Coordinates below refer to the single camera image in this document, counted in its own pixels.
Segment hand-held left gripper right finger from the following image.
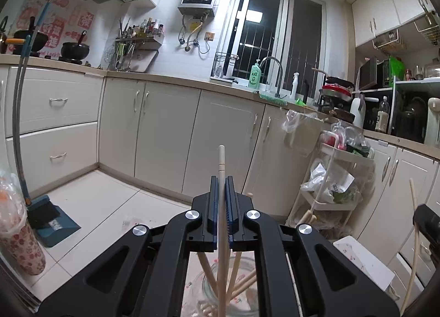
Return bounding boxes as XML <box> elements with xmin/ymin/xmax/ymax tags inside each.
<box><xmin>225</xmin><ymin>175</ymin><xmax>401</xmax><ymax>317</ymax></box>

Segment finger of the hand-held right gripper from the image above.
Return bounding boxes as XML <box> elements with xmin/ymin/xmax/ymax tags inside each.
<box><xmin>414</xmin><ymin>204</ymin><xmax>440</xmax><ymax>246</ymax></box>

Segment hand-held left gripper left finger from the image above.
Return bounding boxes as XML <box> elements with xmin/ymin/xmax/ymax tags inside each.
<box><xmin>37</xmin><ymin>175</ymin><xmax>221</xmax><ymax>317</ymax></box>

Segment wooden chopstick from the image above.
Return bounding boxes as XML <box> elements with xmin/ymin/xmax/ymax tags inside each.
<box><xmin>227</xmin><ymin>252</ymin><xmax>243</xmax><ymax>295</ymax></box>
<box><xmin>197</xmin><ymin>252</ymin><xmax>218</xmax><ymax>295</ymax></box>
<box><xmin>401</xmin><ymin>178</ymin><xmax>422</xmax><ymax>308</ymax></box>
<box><xmin>216</xmin><ymin>144</ymin><xmax>228</xmax><ymax>317</ymax></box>
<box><xmin>231</xmin><ymin>276</ymin><xmax>258</xmax><ymax>300</ymax></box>
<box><xmin>236</xmin><ymin>269</ymin><xmax>257</xmax><ymax>291</ymax></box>

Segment clear glass jar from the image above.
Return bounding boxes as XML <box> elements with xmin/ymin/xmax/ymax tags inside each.
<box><xmin>201</xmin><ymin>255</ymin><xmax>262</xmax><ymax>317</ymax></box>

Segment pink floral tablecloth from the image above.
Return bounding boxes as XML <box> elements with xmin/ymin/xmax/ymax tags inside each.
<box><xmin>180</xmin><ymin>258</ymin><xmax>207</xmax><ymax>317</ymax></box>

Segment white trolley cart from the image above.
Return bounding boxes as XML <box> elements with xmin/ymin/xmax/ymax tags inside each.
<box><xmin>287</xmin><ymin>121</ymin><xmax>377</xmax><ymax>235</ymax></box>

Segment cream sink base cabinet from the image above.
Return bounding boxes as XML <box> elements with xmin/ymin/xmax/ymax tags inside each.
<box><xmin>99</xmin><ymin>75</ymin><xmax>325</xmax><ymax>218</ymax></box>

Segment white appliance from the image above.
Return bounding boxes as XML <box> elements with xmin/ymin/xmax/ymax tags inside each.
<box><xmin>424</xmin><ymin>97</ymin><xmax>440</xmax><ymax>146</ymax></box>

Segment black kettle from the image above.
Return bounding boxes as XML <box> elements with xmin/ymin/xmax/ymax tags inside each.
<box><xmin>399</xmin><ymin>97</ymin><xmax>427</xmax><ymax>141</ymax></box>

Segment clear plastic bag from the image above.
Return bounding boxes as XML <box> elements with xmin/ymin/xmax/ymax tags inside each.
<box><xmin>282</xmin><ymin>109</ymin><xmax>328</xmax><ymax>158</ymax></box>

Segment clear labelled bottle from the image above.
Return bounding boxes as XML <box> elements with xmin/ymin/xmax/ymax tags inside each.
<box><xmin>375</xmin><ymin>96</ymin><xmax>391</xmax><ymax>133</ymax></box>

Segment white thermos jug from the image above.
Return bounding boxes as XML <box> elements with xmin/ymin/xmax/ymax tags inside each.
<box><xmin>350</xmin><ymin>92</ymin><xmax>367</xmax><ymax>128</ymax></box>

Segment green dish soap bottle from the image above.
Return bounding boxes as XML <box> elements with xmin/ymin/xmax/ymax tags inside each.
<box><xmin>248</xmin><ymin>59</ymin><xmax>262</xmax><ymax>89</ymax></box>

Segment white spray bottle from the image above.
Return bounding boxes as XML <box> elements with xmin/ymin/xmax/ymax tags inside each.
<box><xmin>291</xmin><ymin>73</ymin><xmax>301</xmax><ymax>102</ymax></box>

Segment white counter shelf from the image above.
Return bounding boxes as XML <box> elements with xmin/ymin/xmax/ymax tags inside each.
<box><xmin>361</xmin><ymin>77</ymin><xmax>440</xmax><ymax>146</ymax></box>

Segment black stacked pans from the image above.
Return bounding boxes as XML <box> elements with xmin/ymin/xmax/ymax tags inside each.
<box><xmin>316</xmin><ymin>96</ymin><xmax>357</xmax><ymax>124</ymax></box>

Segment chrome sink faucet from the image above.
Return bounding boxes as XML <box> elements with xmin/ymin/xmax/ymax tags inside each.
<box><xmin>258</xmin><ymin>56</ymin><xmax>284</xmax><ymax>98</ymax></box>

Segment blue dustpan with brush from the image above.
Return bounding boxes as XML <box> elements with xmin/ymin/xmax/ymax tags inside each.
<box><xmin>27</xmin><ymin>195</ymin><xmax>82</xmax><ymax>248</ymax></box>

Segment green bag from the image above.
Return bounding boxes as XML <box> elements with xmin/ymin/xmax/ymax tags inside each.
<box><xmin>388</xmin><ymin>57</ymin><xmax>405</xmax><ymax>81</ymax></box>

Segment red pan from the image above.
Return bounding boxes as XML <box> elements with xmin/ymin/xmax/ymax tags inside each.
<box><xmin>320</xmin><ymin>76</ymin><xmax>355</xmax><ymax>103</ymax></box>

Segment black microwave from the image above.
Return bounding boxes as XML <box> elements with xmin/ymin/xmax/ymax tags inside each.
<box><xmin>357</xmin><ymin>56</ymin><xmax>391</xmax><ymax>91</ymax></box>

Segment white cutting board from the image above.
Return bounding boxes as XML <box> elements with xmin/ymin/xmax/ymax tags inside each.
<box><xmin>132</xmin><ymin>49</ymin><xmax>160</xmax><ymax>73</ymax></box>

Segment cream drawer cabinet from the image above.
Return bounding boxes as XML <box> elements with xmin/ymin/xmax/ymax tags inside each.
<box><xmin>0</xmin><ymin>63</ymin><xmax>105</xmax><ymax>201</ymax></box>

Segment kitchen window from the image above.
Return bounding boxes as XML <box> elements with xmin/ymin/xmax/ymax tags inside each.
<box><xmin>225</xmin><ymin>0</ymin><xmax>327</xmax><ymax>94</ymax></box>

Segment floral trash bin with bag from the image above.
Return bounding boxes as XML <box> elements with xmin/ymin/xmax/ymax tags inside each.
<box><xmin>0</xmin><ymin>166</ymin><xmax>47</xmax><ymax>276</ymax></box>

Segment black stone mortar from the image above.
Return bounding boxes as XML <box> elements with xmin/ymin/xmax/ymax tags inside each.
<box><xmin>61</xmin><ymin>31</ymin><xmax>91</xmax><ymax>64</ymax></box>

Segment blue broom and dustpan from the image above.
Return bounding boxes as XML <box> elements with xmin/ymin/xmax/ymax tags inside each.
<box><xmin>13</xmin><ymin>0</ymin><xmax>60</xmax><ymax>208</ymax></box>

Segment black pot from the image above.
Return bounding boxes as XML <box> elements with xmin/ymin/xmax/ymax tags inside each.
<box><xmin>13</xmin><ymin>18</ymin><xmax>49</xmax><ymax>57</ymax></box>

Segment black wire rack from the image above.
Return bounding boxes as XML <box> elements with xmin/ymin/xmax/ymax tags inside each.
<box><xmin>214</xmin><ymin>52</ymin><xmax>240</xmax><ymax>81</ymax></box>

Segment water heater hoses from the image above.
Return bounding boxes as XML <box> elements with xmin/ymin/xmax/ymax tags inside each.
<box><xmin>178</xmin><ymin>14</ymin><xmax>211</xmax><ymax>55</ymax></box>

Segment wire utensil holder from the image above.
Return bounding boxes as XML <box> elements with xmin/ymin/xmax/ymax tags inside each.
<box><xmin>104</xmin><ymin>44</ymin><xmax>135</xmax><ymax>72</ymax></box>

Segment hanging wire basket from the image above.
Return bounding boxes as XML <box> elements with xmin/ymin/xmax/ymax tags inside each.
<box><xmin>373</xmin><ymin>29</ymin><xmax>408</xmax><ymax>57</ymax></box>
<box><xmin>413</xmin><ymin>10</ymin><xmax>440</xmax><ymax>43</ymax></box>

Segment wall spice rack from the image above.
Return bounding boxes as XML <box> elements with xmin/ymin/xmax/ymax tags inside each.
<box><xmin>115</xmin><ymin>17</ymin><xmax>166</xmax><ymax>51</ymax></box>

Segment cream wall cabinets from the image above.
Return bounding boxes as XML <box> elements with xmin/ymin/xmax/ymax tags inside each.
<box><xmin>351</xmin><ymin>0</ymin><xmax>436</xmax><ymax>48</ymax></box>

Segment pink wall stickers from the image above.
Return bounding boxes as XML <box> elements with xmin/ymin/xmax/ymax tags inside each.
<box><xmin>9</xmin><ymin>0</ymin><xmax>95</xmax><ymax>56</ymax></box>

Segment orange handled pot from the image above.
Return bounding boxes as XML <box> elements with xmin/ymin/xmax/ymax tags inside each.
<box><xmin>0</xmin><ymin>16</ymin><xmax>27</xmax><ymax>55</ymax></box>

